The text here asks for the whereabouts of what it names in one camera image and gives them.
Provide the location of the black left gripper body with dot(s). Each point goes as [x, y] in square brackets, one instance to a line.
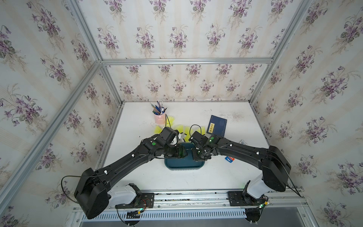
[175, 152]

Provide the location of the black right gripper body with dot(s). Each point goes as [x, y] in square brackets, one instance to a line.
[198, 155]

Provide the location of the teal plastic storage box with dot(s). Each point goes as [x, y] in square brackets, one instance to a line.
[187, 163]

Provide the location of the yellow shuttlecock three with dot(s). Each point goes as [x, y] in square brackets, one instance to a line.
[180, 129]

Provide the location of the yellow shuttlecock one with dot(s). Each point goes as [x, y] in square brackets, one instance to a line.
[169, 121]

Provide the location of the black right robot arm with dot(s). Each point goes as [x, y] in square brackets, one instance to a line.
[273, 164]

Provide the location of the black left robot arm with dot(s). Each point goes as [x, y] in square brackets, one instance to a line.
[92, 189]

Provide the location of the yellow shuttlecock four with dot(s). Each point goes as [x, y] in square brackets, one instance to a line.
[202, 130]

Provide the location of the red blue white packet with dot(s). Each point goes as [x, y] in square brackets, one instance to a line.
[229, 159]

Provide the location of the yellow shuttlecock five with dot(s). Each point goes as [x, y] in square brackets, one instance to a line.
[158, 130]

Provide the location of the blue book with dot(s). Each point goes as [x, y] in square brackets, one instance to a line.
[217, 126]

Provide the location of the pink pen cup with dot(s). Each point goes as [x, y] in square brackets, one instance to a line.
[160, 118]

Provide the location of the pens in cup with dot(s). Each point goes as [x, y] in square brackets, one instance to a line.
[158, 108]

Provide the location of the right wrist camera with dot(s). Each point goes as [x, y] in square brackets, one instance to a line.
[198, 139]

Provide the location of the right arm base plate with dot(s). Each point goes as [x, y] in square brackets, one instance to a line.
[242, 198]

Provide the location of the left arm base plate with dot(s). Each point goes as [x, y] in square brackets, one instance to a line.
[143, 200]

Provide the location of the aluminium front rail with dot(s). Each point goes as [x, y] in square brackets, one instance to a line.
[200, 199]

